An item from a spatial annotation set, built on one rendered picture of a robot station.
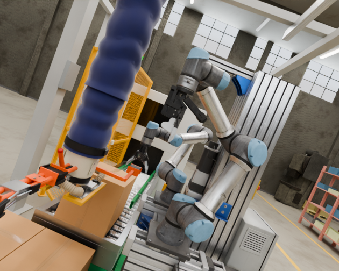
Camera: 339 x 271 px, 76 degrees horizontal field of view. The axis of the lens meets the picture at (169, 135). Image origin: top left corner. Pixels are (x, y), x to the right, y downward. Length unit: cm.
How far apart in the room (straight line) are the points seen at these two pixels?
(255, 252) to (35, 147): 227
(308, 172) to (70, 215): 1025
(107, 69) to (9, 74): 1217
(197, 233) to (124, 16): 104
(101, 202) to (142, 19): 124
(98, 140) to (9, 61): 1226
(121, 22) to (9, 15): 1276
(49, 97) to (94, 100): 152
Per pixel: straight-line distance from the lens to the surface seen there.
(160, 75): 1078
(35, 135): 271
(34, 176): 100
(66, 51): 262
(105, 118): 115
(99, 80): 114
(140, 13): 120
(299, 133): 1237
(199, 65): 81
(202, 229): 100
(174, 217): 111
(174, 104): 78
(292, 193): 1142
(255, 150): 100
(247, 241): 140
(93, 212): 177
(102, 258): 188
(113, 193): 169
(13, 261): 163
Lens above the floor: 160
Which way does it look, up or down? 4 degrees down
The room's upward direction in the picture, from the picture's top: 22 degrees clockwise
